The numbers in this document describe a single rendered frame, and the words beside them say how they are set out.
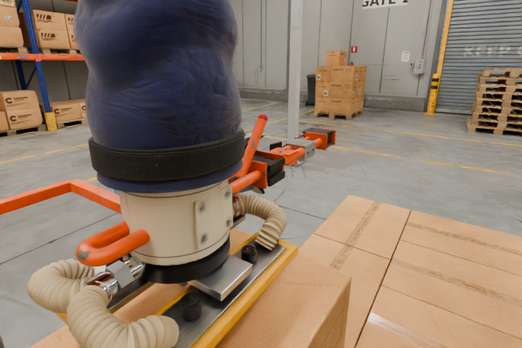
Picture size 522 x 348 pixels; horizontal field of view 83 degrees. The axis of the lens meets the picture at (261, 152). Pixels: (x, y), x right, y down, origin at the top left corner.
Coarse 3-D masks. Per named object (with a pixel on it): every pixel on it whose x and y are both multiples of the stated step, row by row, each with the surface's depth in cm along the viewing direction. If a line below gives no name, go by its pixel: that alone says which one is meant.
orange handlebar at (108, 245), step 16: (320, 144) 92; (288, 160) 75; (256, 176) 63; (32, 192) 54; (48, 192) 55; (64, 192) 58; (80, 192) 57; (96, 192) 54; (0, 208) 50; (16, 208) 52; (112, 208) 51; (96, 240) 40; (112, 240) 41; (128, 240) 40; (144, 240) 41; (80, 256) 37; (96, 256) 37; (112, 256) 37
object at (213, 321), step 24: (264, 264) 52; (192, 288) 47; (240, 288) 47; (264, 288) 49; (168, 312) 42; (192, 312) 41; (216, 312) 42; (240, 312) 44; (192, 336) 39; (216, 336) 40
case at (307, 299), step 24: (240, 240) 84; (288, 264) 74; (312, 264) 74; (168, 288) 66; (288, 288) 66; (312, 288) 66; (336, 288) 66; (120, 312) 60; (144, 312) 60; (264, 312) 60; (288, 312) 60; (312, 312) 60; (336, 312) 65; (48, 336) 55; (72, 336) 55; (240, 336) 55; (264, 336) 55; (288, 336) 55; (312, 336) 55; (336, 336) 68
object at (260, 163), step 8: (256, 152) 74; (264, 152) 72; (272, 152) 72; (256, 160) 70; (264, 160) 70; (272, 160) 70; (280, 160) 67; (256, 168) 65; (264, 168) 64; (272, 168) 65; (280, 168) 70; (264, 176) 64; (272, 176) 66; (280, 176) 69; (256, 184) 66; (264, 184) 65; (272, 184) 66
